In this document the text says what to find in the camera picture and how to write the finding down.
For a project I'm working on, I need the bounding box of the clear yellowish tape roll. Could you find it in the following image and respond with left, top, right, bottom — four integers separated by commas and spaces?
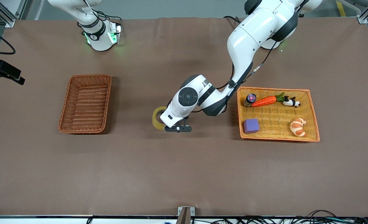
152, 106, 168, 131

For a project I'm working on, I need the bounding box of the brown wicker basket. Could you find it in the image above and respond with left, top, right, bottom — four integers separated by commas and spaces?
58, 74, 112, 134

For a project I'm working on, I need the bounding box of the orange wicker tray basket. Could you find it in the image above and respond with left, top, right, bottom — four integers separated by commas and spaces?
236, 86, 320, 142

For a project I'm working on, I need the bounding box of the brown table cover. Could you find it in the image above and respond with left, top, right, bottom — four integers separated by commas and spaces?
0, 16, 368, 217

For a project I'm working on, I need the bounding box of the small jar with dark lid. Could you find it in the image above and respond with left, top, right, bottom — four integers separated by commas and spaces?
243, 93, 257, 108

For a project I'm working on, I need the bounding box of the purple cube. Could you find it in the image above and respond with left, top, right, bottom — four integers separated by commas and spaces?
243, 118, 260, 134

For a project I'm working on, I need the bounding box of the orange carrot toy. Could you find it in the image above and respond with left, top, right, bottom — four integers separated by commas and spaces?
251, 92, 285, 108

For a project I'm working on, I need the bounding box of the black white panda toy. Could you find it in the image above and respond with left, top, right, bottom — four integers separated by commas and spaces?
283, 96, 301, 108

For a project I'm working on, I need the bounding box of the croissant toy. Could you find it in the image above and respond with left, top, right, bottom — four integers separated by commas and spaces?
290, 118, 307, 137

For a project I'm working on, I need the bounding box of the black right arm wrist cable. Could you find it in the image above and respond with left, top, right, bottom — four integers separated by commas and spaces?
0, 26, 16, 55

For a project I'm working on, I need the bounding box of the black arm wrist cable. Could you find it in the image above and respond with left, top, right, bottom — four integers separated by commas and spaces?
0, 26, 16, 55
192, 40, 279, 113

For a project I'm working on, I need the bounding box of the aluminium frame post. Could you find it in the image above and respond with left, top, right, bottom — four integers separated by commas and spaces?
0, 0, 16, 28
357, 0, 368, 24

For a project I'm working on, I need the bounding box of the black right arm base cable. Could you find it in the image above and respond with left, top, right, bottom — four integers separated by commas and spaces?
95, 9, 123, 27

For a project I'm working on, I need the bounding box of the black arm base cable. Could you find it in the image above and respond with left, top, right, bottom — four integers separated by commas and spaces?
223, 15, 243, 24
95, 9, 123, 27

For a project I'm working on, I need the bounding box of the grey metal bracket post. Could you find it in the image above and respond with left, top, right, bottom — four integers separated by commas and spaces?
177, 206, 196, 224

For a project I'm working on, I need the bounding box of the black left arm base cable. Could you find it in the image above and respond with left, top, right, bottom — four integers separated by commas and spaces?
223, 15, 243, 24

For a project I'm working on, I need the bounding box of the black left arm wrist cable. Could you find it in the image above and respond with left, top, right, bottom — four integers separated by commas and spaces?
192, 40, 279, 113

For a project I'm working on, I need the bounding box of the black cable bundle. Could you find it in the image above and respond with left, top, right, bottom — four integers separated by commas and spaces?
190, 210, 368, 224

